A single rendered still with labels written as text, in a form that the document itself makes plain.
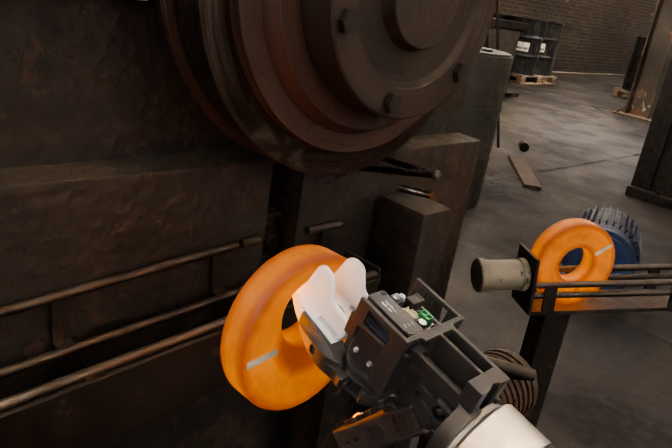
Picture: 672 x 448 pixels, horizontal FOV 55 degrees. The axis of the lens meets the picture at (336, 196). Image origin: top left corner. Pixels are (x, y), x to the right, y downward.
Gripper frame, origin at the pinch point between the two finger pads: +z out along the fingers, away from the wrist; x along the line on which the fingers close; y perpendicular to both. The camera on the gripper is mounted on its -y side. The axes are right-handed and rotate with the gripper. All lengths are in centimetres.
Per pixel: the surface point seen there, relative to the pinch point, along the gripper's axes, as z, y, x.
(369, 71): 12.4, 15.7, -13.2
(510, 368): -5, -29, -52
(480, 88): 141, -55, -257
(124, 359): 12.3, -18.5, 8.5
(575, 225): 3, -8, -68
